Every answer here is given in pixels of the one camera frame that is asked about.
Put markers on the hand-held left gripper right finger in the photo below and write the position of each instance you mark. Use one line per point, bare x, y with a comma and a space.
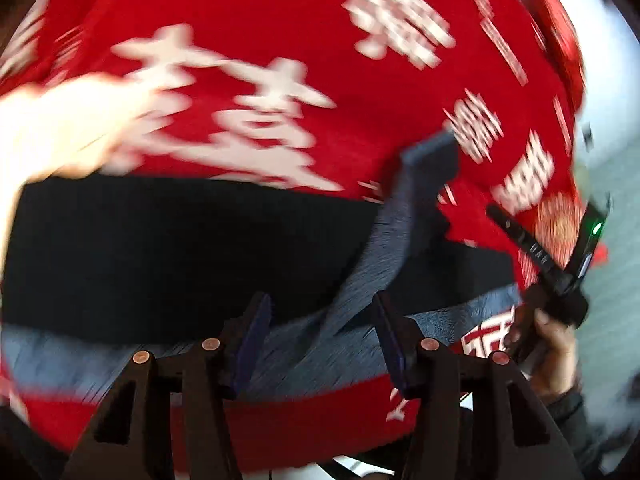
392, 345

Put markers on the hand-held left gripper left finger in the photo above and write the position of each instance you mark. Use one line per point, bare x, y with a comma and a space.
252, 340

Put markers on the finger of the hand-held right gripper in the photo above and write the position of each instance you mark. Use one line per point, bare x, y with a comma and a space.
525, 240

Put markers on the black pants with grey lining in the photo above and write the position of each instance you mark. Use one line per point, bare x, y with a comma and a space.
200, 255

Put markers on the person's right forearm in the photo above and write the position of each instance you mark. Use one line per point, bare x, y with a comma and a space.
575, 430

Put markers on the person's right hand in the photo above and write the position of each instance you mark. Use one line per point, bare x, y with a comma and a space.
550, 355

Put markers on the red printed blanket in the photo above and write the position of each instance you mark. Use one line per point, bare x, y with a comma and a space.
280, 35

